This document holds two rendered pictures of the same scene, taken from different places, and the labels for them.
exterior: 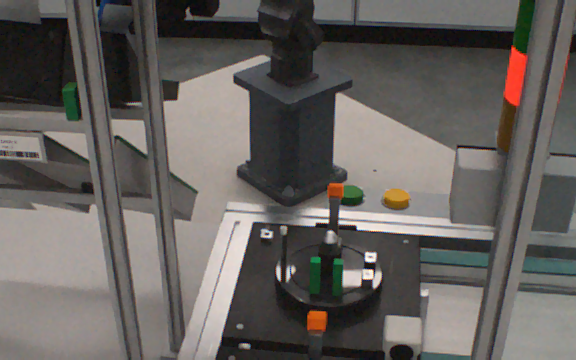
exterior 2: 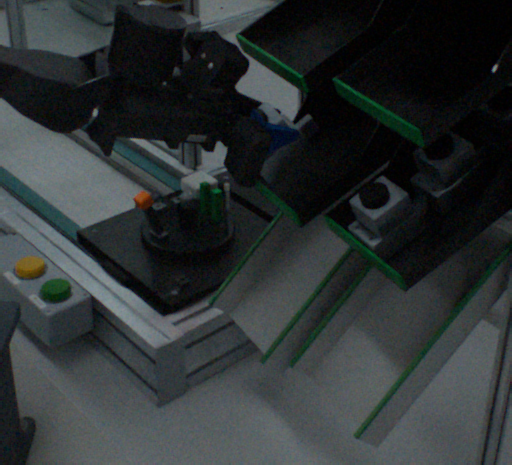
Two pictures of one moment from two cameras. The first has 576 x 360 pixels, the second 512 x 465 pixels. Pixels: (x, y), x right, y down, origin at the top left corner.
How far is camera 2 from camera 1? 1.83 m
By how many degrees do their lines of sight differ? 102
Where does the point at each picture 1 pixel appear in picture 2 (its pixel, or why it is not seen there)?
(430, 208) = (19, 251)
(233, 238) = (194, 318)
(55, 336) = not seen: hidden behind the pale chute
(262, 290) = (237, 253)
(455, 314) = not seen: hidden behind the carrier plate
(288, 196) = (26, 421)
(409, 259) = (114, 221)
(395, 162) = not seen: outside the picture
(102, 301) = (320, 430)
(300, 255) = (190, 242)
